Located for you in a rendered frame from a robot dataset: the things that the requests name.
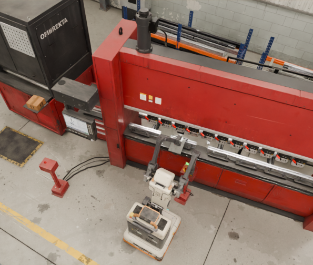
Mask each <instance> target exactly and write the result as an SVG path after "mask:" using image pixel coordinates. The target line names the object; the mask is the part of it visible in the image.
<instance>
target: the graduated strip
mask: <svg viewBox="0 0 313 265"><path fill-rule="evenodd" d="M124 106H125V107H128V108H132V109H135V110H139V111H143V112H146V113H149V114H152V115H156V116H159V117H163V118H167V119H170V120H174V121H177V122H180V123H183V124H187V125H191V126H194V127H198V128H201V129H205V130H209V131H212V132H215V133H218V134H222V135H225V136H229V137H233V138H236V139H239V140H243V141H246V142H250V143H253V144H257V145H260V146H263V147H267V148H270V149H274V150H277V151H281V152H285V153H287V154H291V155H294V156H298V157H301V158H305V159H309V160H312V161H313V159H311V158H308V157H304V156H301V155H297V154H293V153H290V152H287V151H284V150H280V149H277V148H273V147H269V146H266V145H262V144H259V143H256V142H252V141H249V140H245V139H242V138H238V137H235V136H231V135H228V134H224V133H221V132H217V131H214V130H211V129H207V128H204V127H200V126H196V125H193V124H189V123H186V122H183V121H180V120H176V119H172V118H169V117H165V116H162V115H158V114H154V113H151V112H148V111H145V110H141V109H138V108H134V107H131V106H127V105H124Z"/></svg>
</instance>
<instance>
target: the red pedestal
mask: <svg viewBox="0 0 313 265"><path fill-rule="evenodd" d="M58 166H59V165H58V163H57V161H55V160H52V159H49V158H46V157H45V158H44V159H43V161H42V162H41V163H40V164H39V167H40V169H41V170H42V171H45V172H47V173H50V175H51V177H52V179H53V181H54V183H55V184H54V186H53V187H52V189H51V191H52V193H51V194H52V195H54V196H57V197H60V198H62V197H63V196H64V194H65V192H66V191H67V189H68V188H69V186H70V185H69V184H68V182H67V181H64V180H61V179H59V178H57V176H56V174H55V170H56V169H57V168H58Z"/></svg>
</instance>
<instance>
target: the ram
mask: <svg viewBox="0 0 313 265"><path fill-rule="evenodd" d="M120 64H121V71H122V84H123V98H124V105H127V106H131V107H134V108H138V109H141V110H145V111H148V112H151V113H154V114H158V115H162V116H165V117H169V118H172V119H176V120H180V121H183V122H186V123H189V124H193V125H196V126H200V127H204V128H207V129H211V130H214V131H217V132H220V133H224V134H228V135H231V136H235V137H238V138H242V139H245V140H249V141H252V142H256V143H259V144H262V145H266V146H269V147H273V148H277V149H280V150H284V151H287V152H290V153H293V154H297V155H301V156H304V157H308V158H311V159H313V110H310V109H305V108H301V107H298V106H294V105H290V104H285V103H281V102H279V101H275V100H271V99H267V98H262V97H259V96H255V95H251V94H247V93H243V92H240V91H236V90H232V89H228V88H224V87H220V86H216V85H212V84H208V83H204V82H201V81H197V80H193V79H189V78H185V77H181V76H177V75H173V74H169V73H165V72H161V71H158V70H154V69H150V68H146V67H142V66H138V65H134V64H130V63H126V62H122V61H120ZM140 93H143V94H146V100H142V99H140ZM149 95H151V96H152V97H153V99H152V101H153V102H149V100H151V99H149ZM155 97H158V98H161V105H160V104H157V103H155ZM124 108H127V109H131V110H134V111H138V112H141V113H144V114H148V115H151V116H155V117H158V118H162V119H165V120H169V121H173V122H175V123H179V124H182V125H186V126H189V127H193V128H196V129H200V130H203V131H207V132H210V133H213V134H217V135H220V136H224V137H227V138H231V139H234V140H238V141H242V142H245V143H248V144H251V145H255V146H258V147H262V148H266V149H269V150H272V151H276V152H279V153H282V154H285V155H289V156H293V157H296V158H300V159H303V160H307V161H311V162H313V161H312V160H309V159H305V158H301V157H298V156H294V155H291V154H287V153H285V152H281V151H277V150H274V149H270V148H267V147H263V146H260V145H257V144H253V143H250V142H246V141H243V140H239V139H236V138H233V137H229V136H225V135H222V134H218V133H215V132H212V131H209V130H205V129H201V128H198V127H194V126H191V125H187V124H183V123H180V122H177V121H174V120H170V119H167V118H163V117H159V116H156V115H152V114H149V113H146V112H143V111H139V110H135V109H132V108H128V107H125V106H124Z"/></svg>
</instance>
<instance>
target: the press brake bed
mask: <svg viewBox="0 0 313 265"><path fill-rule="evenodd" d="M124 144H125V155H126V157H127V162H126V164H127V165H130V166H133V167H136V168H139V169H142V170H145V171H147V169H148V164H149V161H151V160H152V158H153V154H154V150H155V145H152V144H149V143H146V142H143V141H140V140H136V139H133V138H129V137H126V136H124ZM190 160H191V156H188V155H184V154H177V155H174V153H173V152H171V151H168V149H165V148H162V147H160V150H159V154H158V158H157V164H158V165H157V166H158V167H157V170H158V169H159V168H164V169H166V170H168V171H170V172H172V173H174V174H175V176H174V179H173V180H176V181H179V179H180V176H179V175H180V171H181V170H182V168H183V166H184V165H185V162H188V163H189V162H190ZM196 167H198V169H197V173H196V175H195V177H194V179H193V181H192V182H191V181H189V182H188V185H191V186H194V187H197V188H200V189H203V190H206V191H209V192H212V193H216V194H218V195H221V196H224V197H227V198H230V199H233V200H237V201H240V202H243V203H246V204H248V205H252V206H254V207H257V208H260V209H264V210H267V211H270V212H273V213H276V214H278V215H282V216H285V217H288V218H291V219H294V220H298V221H300V222H304V218H305V217H307V216H309V215H311V214H313V194H311V193H307V192H304V191H301V190H298V189H294V188H291V187H287V186H284V185H281V184H278V183H275V182H272V181H269V180H265V179H262V178H259V177H255V176H252V175H249V174H246V173H243V172H240V171H236V170H233V169H230V168H226V167H223V166H220V165H217V164H214V163H211V162H207V161H204V160H201V159H197V160H196ZM157 170H156V171H157ZM156 171H153V172H152V173H154V174H155V173H156ZM236 179H237V180H241V181H244V182H246V184H245V186H244V185H241V184H237V183H235V181H236Z"/></svg>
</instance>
